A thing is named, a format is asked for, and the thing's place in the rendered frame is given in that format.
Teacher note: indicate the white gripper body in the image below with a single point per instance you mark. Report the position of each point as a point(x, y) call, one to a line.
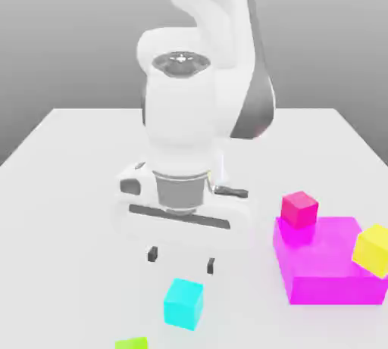
point(142, 228)

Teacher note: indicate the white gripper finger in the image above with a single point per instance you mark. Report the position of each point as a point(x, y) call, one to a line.
point(210, 265)
point(152, 254)

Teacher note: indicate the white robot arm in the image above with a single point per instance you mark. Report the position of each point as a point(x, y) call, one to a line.
point(182, 112)

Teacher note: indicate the small cyan cube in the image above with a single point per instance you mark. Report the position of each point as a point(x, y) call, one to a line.
point(183, 305)

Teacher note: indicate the small lime green cube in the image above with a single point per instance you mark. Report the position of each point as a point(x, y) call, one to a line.
point(132, 343)

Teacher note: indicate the small red cube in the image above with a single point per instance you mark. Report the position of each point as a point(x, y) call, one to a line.
point(298, 209)

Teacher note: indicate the small yellow cube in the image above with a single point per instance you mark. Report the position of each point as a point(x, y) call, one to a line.
point(374, 249)

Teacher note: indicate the large magenta box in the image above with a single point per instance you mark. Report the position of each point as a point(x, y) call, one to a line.
point(327, 264)

